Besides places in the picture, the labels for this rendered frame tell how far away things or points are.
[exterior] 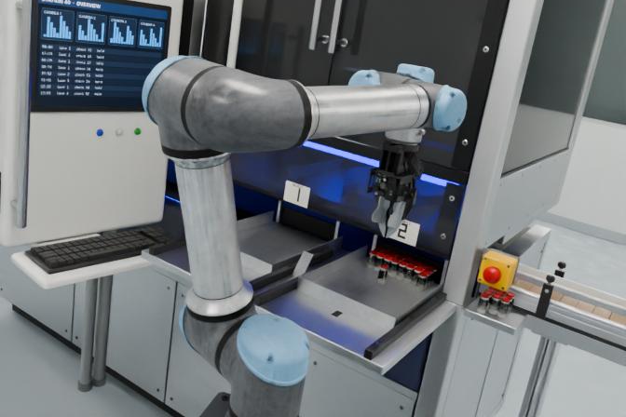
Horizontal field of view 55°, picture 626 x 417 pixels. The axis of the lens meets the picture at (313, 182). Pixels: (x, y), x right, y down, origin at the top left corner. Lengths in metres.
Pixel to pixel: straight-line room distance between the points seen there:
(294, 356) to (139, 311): 1.42
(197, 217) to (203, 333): 0.21
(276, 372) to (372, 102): 0.43
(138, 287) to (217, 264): 1.32
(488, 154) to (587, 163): 4.66
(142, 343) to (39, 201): 0.81
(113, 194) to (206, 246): 0.93
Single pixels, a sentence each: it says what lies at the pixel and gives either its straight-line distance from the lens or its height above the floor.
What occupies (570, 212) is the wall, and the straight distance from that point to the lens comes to 6.18.
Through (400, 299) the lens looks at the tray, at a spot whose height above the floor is 0.88.
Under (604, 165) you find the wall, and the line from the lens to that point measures 6.07.
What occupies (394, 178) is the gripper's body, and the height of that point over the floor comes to 1.23.
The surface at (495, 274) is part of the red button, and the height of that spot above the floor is 1.00.
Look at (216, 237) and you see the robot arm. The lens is 0.95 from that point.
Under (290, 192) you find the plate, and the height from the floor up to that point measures 1.02.
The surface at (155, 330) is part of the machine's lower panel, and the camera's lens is 2.28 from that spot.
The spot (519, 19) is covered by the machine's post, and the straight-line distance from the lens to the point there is 1.44.
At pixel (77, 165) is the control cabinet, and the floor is 1.02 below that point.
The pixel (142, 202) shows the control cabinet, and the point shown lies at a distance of 1.93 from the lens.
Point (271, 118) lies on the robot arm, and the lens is 0.78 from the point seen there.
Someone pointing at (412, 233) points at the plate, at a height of 1.02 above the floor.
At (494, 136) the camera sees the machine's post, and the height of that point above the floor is 1.31.
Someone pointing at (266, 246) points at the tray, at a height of 0.88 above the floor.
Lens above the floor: 1.50
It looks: 15 degrees down
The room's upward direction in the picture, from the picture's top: 9 degrees clockwise
